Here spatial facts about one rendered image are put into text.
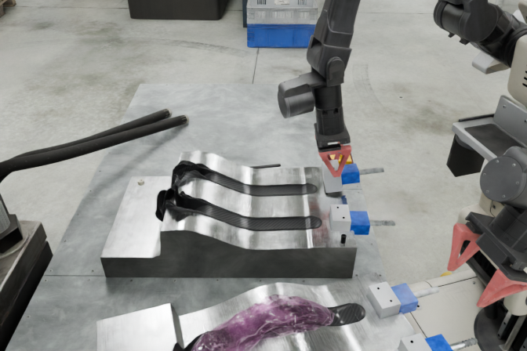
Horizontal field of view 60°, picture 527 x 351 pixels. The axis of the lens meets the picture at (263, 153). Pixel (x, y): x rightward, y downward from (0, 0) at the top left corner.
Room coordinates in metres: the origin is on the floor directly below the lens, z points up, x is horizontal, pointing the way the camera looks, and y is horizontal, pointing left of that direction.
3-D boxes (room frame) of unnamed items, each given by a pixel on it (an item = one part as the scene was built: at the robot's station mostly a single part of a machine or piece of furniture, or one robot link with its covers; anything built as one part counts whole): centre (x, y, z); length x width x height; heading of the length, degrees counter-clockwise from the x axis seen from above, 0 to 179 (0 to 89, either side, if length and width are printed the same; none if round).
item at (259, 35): (4.03, -0.16, 0.11); 0.61 x 0.41 x 0.22; 87
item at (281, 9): (4.03, -0.16, 0.28); 0.61 x 0.41 x 0.15; 87
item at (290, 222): (0.74, 0.05, 0.92); 0.35 x 0.16 x 0.09; 90
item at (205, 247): (0.75, 0.07, 0.87); 0.50 x 0.26 x 0.14; 90
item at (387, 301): (0.53, -0.26, 0.86); 0.13 x 0.05 x 0.05; 107
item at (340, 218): (0.68, -0.20, 0.89); 0.13 x 0.05 x 0.05; 88
